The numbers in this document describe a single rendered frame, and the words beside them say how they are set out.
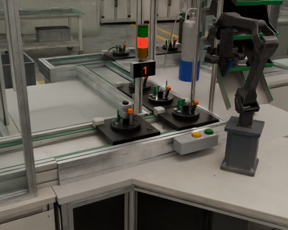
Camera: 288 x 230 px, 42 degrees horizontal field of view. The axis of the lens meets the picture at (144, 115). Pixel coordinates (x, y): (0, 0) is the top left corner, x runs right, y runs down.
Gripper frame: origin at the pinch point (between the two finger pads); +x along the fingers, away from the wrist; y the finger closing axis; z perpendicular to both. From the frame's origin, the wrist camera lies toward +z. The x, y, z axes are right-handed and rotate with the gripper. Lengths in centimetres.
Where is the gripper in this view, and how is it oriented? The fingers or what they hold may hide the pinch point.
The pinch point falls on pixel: (223, 69)
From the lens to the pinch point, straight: 172.5
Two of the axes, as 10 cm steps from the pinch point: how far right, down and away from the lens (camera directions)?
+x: -0.2, 9.3, 3.8
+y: -8.8, 1.7, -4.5
